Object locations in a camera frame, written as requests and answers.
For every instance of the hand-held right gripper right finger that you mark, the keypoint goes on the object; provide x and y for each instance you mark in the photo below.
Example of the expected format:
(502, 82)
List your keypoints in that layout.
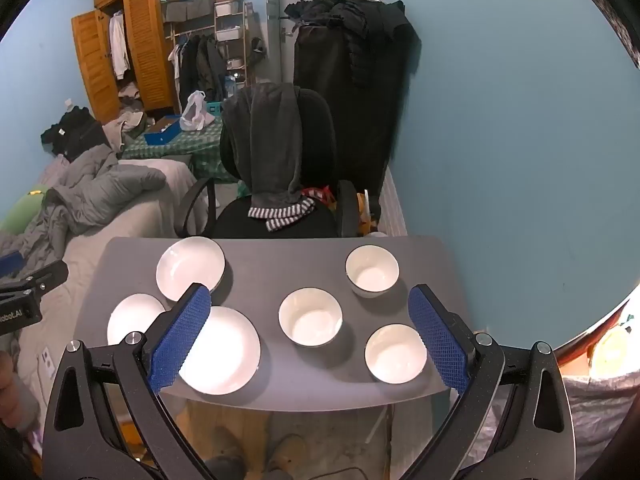
(440, 345)

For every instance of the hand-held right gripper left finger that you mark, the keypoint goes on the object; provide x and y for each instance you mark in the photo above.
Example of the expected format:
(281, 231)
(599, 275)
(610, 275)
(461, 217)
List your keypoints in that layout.
(182, 335)

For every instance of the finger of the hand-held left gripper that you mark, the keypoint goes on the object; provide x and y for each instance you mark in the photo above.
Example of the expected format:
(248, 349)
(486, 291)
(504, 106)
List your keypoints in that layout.
(10, 262)
(47, 274)

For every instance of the white bowl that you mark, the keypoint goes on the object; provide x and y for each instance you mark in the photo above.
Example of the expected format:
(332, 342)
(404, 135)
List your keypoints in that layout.
(395, 355)
(310, 317)
(372, 272)

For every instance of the white plate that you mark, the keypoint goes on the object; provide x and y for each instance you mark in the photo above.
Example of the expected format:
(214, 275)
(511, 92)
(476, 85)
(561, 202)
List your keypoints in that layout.
(132, 317)
(230, 355)
(187, 265)

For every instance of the green pillow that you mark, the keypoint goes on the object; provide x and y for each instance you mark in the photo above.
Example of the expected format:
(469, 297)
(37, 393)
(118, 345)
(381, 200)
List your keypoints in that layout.
(20, 210)

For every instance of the bed with grey sheet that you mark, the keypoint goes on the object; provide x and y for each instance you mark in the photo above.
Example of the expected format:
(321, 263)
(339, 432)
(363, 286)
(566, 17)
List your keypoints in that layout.
(145, 215)

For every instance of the black bag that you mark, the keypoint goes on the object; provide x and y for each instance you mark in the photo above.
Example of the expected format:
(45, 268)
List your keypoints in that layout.
(70, 130)

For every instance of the white radiator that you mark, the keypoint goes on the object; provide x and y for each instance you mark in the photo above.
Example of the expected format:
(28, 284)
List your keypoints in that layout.
(392, 205)

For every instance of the person's brown shoe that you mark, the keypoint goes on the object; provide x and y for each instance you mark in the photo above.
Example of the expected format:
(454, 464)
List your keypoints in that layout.
(287, 452)

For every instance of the striped scarf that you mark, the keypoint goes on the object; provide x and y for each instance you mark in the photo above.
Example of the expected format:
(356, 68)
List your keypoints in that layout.
(285, 212)

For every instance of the translucent plastic cover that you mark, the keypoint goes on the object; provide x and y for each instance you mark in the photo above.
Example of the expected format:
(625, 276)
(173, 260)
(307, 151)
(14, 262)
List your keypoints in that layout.
(595, 410)

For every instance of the beige clothes pile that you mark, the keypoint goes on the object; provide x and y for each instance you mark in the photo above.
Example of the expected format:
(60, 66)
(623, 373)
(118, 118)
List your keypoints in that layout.
(127, 122)

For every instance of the green checked tablecloth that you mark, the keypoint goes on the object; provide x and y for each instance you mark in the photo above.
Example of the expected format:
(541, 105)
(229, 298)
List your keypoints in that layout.
(175, 150)

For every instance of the blue box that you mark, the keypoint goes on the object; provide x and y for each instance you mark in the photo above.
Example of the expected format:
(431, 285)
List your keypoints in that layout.
(162, 132)

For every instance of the grey hoodie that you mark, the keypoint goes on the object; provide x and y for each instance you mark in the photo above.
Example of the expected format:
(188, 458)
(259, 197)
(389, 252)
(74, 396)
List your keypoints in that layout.
(272, 140)

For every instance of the white plastic bag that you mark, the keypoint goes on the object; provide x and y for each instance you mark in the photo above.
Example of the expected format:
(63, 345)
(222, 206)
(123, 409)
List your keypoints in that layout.
(195, 114)

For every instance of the teal basket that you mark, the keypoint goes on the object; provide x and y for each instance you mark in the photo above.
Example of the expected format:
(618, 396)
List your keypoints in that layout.
(215, 108)

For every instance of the black coats pile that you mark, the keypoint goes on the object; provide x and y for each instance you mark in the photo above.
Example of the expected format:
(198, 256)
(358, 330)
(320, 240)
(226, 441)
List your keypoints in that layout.
(350, 125)

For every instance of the white hanging shirt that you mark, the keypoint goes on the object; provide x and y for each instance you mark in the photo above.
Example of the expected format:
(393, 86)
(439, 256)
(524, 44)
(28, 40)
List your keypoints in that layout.
(118, 45)

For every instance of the wooden wardrobe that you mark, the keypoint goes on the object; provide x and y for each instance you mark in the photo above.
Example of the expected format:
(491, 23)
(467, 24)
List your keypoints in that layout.
(145, 50)

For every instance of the black office chair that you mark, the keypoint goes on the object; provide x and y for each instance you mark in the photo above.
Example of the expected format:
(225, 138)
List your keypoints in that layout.
(320, 125)

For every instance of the dark hanging clothes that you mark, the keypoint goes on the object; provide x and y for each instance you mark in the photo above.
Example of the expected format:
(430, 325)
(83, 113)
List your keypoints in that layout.
(200, 62)

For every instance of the grey fabric storage box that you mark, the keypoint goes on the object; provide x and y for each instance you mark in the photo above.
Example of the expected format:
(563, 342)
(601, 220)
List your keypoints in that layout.
(187, 8)

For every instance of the white shelf unit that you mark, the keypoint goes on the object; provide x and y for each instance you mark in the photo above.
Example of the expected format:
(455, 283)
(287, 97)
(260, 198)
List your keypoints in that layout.
(230, 35)

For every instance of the black jacket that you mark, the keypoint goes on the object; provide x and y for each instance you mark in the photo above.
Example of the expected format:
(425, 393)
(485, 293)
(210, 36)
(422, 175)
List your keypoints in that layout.
(360, 20)

